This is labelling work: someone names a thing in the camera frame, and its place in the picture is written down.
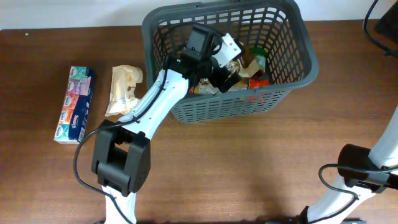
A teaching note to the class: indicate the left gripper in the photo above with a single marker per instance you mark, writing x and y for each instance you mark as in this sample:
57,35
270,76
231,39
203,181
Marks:
221,77

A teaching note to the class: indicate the brown cookie bag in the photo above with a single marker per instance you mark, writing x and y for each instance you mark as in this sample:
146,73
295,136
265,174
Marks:
247,66

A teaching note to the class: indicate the orange San Remo pasta pack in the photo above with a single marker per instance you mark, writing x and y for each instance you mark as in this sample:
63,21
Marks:
206,88

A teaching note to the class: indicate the green lid jar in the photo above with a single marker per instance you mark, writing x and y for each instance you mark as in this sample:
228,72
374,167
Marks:
261,57

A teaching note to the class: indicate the grey plastic shopping basket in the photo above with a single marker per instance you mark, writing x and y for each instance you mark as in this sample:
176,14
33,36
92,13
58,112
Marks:
275,28

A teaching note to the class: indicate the beige snack bag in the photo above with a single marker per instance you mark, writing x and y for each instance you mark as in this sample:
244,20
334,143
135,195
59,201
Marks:
122,99

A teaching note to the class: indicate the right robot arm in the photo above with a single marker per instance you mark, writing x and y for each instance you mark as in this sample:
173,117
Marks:
359,174

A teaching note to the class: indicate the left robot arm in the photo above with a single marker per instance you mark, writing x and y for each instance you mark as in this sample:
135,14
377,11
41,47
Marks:
121,158

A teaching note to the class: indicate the Kleenex tissue multipack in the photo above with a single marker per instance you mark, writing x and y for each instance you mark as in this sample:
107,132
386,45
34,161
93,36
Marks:
73,118

